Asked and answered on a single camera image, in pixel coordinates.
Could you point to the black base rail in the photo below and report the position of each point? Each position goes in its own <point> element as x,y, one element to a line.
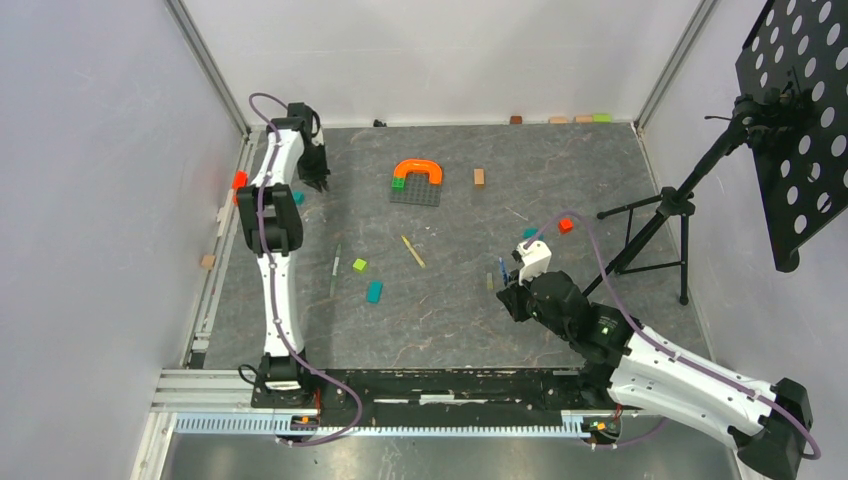
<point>450,398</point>

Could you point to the green lego brick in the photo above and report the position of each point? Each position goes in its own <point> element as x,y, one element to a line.
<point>398,184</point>

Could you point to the yellow highlighter pen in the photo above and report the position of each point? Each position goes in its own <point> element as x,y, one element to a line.
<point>419,260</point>

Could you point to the red cube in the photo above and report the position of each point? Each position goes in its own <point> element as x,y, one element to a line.
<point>565,226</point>

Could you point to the blue pen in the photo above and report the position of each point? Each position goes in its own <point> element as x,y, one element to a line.
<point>503,271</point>

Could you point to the wooden block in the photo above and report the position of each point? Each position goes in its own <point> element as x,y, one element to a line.
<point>479,177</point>

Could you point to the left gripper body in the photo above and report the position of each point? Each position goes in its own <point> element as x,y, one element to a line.
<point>312,165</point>

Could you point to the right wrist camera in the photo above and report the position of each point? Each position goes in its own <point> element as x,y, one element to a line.
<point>534,259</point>

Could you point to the wooden block left edge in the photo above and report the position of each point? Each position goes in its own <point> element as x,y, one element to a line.
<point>208,261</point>

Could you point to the orange arch block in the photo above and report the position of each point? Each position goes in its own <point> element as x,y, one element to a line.
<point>431,169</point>

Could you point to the green highlighter pen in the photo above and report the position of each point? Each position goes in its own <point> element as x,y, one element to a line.
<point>335,269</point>

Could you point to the lime green cube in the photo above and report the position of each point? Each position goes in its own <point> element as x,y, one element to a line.
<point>359,265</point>

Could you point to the dark grey lego baseplate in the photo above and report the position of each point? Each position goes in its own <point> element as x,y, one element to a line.
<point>418,192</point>

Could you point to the black perforated panel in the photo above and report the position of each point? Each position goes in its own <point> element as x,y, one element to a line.
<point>793,64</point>

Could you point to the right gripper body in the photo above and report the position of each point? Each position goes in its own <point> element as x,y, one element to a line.
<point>523,307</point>

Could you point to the black tripod stand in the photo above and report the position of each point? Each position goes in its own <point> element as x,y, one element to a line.
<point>682,192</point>

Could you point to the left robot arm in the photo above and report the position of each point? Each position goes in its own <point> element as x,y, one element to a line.
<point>273,231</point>

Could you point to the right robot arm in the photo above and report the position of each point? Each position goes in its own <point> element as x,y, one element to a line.
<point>630,364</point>

